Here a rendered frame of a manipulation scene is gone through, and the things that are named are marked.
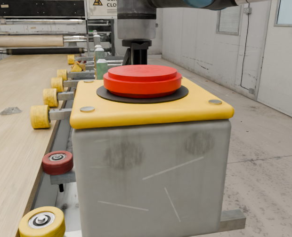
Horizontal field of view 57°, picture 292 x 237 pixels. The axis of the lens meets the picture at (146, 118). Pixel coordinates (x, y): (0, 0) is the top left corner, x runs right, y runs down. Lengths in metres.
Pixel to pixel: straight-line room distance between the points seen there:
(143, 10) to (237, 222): 0.50
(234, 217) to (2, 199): 0.49
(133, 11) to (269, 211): 1.81
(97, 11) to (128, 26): 2.55
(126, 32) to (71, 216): 0.66
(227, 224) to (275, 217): 1.51
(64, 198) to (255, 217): 1.37
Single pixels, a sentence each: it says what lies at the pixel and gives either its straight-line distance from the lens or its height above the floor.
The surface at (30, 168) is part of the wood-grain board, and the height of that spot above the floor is 0.90.
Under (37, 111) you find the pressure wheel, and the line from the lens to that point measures 0.97.
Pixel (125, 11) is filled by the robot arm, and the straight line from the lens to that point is 0.62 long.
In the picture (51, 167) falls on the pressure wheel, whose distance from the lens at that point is 0.75.
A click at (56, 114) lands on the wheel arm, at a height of 0.95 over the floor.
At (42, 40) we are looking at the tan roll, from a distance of 3.24.
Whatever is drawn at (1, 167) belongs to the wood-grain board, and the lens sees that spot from 0.80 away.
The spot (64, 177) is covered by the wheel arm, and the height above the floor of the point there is 0.85.
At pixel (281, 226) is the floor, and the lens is 2.08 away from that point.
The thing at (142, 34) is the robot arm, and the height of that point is 1.23.
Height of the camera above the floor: 1.26
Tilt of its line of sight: 20 degrees down
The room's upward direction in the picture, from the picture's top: straight up
